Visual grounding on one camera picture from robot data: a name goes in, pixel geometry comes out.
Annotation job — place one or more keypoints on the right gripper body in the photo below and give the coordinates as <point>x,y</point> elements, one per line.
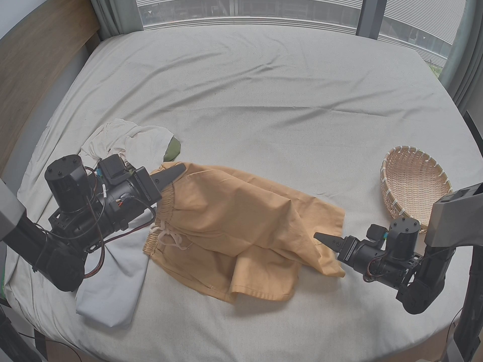
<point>358,256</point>

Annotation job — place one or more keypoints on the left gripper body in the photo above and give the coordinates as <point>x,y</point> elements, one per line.
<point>124,206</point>

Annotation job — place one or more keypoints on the tan shorts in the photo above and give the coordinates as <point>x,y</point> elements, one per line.
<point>234,217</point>

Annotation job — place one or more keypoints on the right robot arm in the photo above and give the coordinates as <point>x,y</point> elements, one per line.
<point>430,270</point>

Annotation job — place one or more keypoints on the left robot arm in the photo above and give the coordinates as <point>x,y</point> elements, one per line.
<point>64,187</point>

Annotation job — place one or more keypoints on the white garment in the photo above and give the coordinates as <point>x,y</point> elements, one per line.
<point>143,141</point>

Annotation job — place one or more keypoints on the green garment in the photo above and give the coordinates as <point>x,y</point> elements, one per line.
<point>173,150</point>

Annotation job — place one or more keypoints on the pale blue garment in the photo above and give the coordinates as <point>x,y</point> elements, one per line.
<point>113,292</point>

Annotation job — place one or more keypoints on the round woven basket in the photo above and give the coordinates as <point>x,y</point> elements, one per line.
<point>411,179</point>

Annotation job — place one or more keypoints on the bed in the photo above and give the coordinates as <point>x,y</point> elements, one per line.
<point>264,108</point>

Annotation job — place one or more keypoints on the grey-green curtain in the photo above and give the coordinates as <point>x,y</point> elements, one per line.
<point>466,51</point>
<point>113,6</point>

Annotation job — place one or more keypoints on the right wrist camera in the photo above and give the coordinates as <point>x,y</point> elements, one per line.
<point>375,233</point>

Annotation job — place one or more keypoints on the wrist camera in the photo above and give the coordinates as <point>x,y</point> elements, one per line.
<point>113,170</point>
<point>375,233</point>

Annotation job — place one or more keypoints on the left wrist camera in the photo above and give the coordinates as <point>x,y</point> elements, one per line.
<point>113,170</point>

